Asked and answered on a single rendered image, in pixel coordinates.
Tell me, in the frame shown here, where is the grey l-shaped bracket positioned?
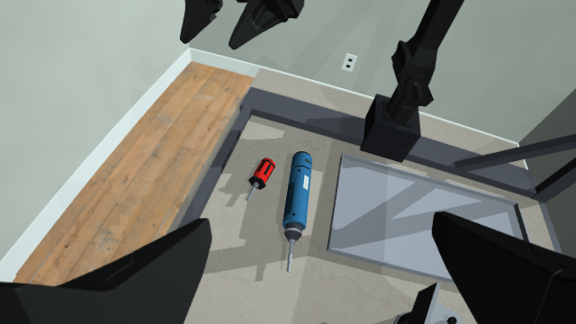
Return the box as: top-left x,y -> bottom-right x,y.
407,283 -> 463,324

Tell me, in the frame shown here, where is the grey cylinder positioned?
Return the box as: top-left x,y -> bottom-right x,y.
393,311 -> 411,324

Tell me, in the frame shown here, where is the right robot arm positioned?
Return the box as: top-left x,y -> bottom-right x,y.
383,0 -> 464,127

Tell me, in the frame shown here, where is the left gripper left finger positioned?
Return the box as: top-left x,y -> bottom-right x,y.
0,218 -> 212,324

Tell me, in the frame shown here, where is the red screwdriver handle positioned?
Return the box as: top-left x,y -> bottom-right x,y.
246,158 -> 275,201

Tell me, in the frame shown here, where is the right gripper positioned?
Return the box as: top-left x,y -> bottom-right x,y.
180,0 -> 304,50

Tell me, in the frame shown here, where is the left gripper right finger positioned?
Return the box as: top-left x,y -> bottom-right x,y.
432,211 -> 576,324

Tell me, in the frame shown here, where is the blue cylindrical tool barrel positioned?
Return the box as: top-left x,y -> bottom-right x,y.
283,151 -> 312,273

